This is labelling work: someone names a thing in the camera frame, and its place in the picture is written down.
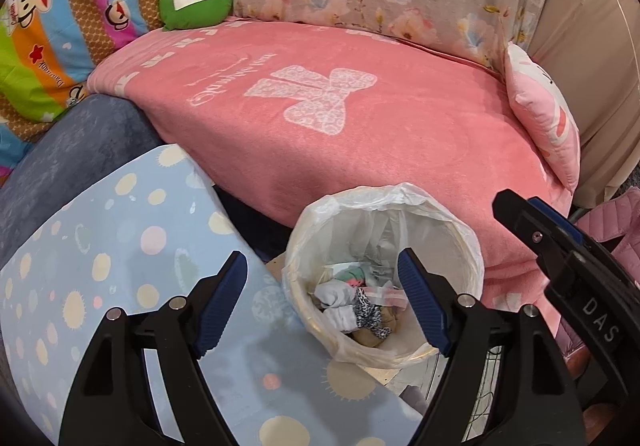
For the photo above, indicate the green round cushion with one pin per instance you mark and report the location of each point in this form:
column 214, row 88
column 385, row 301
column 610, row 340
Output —
column 197, row 1

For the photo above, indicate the pink bow printed blanket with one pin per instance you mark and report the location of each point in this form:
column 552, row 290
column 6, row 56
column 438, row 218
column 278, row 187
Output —
column 375, row 151

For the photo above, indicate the light blue dotted pad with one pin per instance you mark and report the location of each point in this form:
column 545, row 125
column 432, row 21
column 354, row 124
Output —
column 125, row 236

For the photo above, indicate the striped monkey printed sheet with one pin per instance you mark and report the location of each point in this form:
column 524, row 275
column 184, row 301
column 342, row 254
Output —
column 75, row 1

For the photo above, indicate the white bin with plastic liner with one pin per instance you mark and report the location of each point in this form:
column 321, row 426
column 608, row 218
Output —
column 350, row 211

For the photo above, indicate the clear plastic wrapper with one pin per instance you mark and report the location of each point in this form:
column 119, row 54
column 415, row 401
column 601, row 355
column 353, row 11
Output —
column 387, row 295

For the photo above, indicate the green crumpled cloth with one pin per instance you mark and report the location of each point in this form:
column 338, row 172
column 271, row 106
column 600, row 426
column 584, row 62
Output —
column 346, row 274

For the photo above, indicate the beige cloth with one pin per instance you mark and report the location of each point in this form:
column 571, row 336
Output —
column 372, row 338

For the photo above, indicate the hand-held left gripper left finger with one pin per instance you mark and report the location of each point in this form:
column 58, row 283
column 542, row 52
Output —
column 220, row 306

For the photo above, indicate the beige padded sofa back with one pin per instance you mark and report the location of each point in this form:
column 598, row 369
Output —
column 590, row 51

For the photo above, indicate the leopard printed cloth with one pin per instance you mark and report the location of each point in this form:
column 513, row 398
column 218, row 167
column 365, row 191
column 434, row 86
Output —
column 367, row 313

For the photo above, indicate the pink quilted cloth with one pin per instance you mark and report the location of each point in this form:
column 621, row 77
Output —
column 620, row 221

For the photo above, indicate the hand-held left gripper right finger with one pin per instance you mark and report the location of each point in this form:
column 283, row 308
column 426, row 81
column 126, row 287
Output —
column 425, row 301

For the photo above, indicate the pink cartoon pillow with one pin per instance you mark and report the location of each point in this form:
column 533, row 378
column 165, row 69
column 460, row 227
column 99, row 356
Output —
column 545, row 116

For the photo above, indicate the beige cardboard piece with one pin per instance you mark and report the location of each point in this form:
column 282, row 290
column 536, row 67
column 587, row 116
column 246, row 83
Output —
column 275, row 271

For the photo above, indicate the white round bin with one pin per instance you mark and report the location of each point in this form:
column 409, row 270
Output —
column 475, row 271

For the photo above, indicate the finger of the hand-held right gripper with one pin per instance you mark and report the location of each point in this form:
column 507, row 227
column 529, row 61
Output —
column 560, row 221
column 530, row 226

